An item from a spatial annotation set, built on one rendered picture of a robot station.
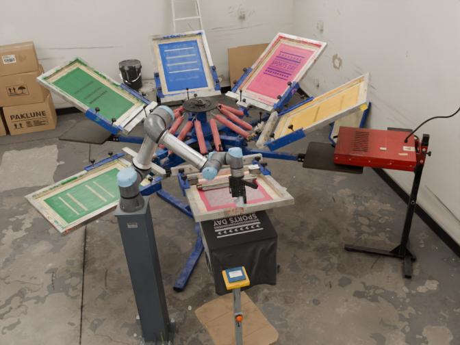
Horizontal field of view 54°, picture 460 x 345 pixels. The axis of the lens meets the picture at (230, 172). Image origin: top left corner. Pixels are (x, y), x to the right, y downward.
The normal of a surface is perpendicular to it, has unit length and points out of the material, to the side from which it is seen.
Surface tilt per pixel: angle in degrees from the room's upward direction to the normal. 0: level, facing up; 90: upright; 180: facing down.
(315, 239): 0
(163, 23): 90
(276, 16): 90
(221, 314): 0
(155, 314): 90
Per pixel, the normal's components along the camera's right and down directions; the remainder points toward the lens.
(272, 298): -0.04, -0.84
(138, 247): 0.01, 0.54
